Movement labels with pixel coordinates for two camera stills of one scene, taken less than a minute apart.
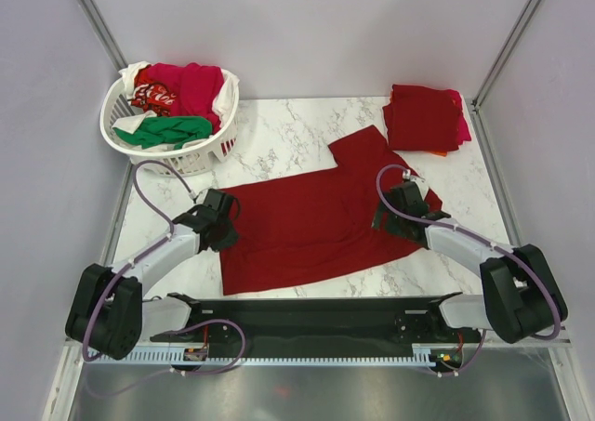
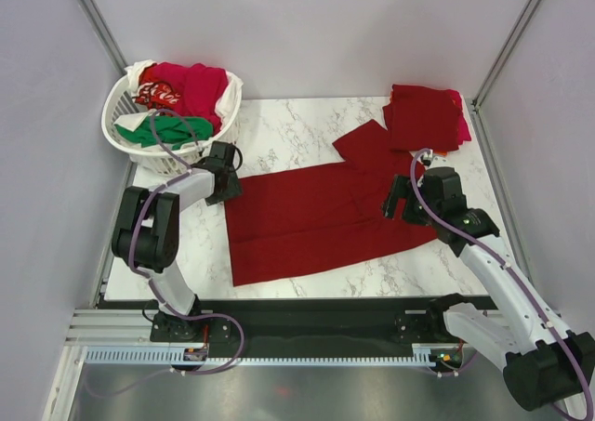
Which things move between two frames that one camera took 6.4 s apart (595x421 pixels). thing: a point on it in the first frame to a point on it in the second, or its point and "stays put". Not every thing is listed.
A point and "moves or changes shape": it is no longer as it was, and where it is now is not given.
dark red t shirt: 306,229 moves or changes shape
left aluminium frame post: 96,20 stays put
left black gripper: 229,241 to 232,190
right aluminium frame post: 528,10 stays put
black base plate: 321,324 stays put
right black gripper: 389,225 to 400,189
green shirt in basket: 152,131 stays put
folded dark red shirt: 422,118 stays put
